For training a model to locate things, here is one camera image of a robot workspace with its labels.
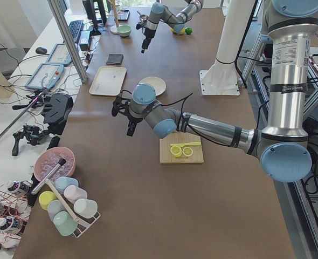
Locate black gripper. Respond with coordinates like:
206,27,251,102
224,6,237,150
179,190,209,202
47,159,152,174
111,93,140,137
136,22,156,53

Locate cream round plate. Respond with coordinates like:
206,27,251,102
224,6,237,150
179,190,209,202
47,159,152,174
139,76,167,97

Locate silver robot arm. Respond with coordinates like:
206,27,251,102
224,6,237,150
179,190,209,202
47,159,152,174
136,0,204,53
112,1,318,182

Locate cream rabbit tray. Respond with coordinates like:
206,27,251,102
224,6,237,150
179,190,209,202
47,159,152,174
89,66,127,97

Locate green bowl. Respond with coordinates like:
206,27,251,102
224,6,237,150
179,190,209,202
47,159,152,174
117,25,132,37

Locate metal scoop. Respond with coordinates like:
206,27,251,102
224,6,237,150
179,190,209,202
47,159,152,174
137,10,149,24

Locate round wooden stand base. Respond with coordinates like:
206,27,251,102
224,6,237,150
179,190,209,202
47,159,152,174
110,25,119,35

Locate grey folded cloth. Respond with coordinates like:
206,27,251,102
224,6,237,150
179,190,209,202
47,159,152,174
106,53,123,65

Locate yellow lemon near lime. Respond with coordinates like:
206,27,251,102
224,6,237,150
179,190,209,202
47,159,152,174
171,28,185,35

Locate green lime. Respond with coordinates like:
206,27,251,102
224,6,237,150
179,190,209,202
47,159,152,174
185,27,192,35

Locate lemon slice small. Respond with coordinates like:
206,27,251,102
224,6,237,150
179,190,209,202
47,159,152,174
170,146,182,158

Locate wooden cutting board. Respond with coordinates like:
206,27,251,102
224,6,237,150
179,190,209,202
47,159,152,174
160,132,204,164

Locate lemon slice large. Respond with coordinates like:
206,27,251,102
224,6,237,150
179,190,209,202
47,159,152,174
182,146,193,158

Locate yellow plastic knife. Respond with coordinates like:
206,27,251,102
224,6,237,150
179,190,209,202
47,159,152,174
170,141,201,147

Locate black keyboard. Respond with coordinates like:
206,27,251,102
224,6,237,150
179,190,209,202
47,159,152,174
68,20,84,43

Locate metal tongs in ice bowl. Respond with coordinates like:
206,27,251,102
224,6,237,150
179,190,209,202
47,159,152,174
31,158,66,195

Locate teach pendant far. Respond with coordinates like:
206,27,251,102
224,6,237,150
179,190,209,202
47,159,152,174
46,43,72,66

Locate teach pendant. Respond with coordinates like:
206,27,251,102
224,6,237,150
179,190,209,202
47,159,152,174
25,63,64,90
46,43,72,66

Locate pink plastic cup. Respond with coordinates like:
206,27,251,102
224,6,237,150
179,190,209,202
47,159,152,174
64,185,88,204

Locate blue plastic cup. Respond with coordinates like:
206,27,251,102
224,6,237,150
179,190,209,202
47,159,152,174
54,176,79,194

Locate pink ice bowl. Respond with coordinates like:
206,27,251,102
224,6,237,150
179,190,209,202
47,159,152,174
34,147,76,182

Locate white plastic cup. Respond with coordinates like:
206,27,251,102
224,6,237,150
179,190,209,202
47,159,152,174
73,199,98,219

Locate teach pendant near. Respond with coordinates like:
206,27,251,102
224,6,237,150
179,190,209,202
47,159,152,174
25,63,64,90

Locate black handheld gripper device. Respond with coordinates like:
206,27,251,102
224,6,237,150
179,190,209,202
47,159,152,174
11,125,50,156

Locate black computer mouse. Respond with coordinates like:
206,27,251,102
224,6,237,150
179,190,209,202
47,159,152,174
35,47,47,54

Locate grey plastic cup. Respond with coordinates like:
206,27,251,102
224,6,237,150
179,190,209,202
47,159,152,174
47,200,65,222

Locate yellow plastic cup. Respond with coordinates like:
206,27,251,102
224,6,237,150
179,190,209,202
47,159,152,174
39,190,57,210

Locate mint green plastic cup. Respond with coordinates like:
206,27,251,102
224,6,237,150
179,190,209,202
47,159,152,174
53,211,78,236

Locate aluminium frame post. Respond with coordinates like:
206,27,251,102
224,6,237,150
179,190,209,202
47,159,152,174
47,0,88,83

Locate black perforated bracket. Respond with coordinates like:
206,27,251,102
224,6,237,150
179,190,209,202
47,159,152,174
41,93,73,135

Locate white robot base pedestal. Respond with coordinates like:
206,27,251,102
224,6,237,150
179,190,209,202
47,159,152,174
200,1,257,96

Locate white wire cup rack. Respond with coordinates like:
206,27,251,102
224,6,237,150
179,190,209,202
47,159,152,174
45,180,101,238

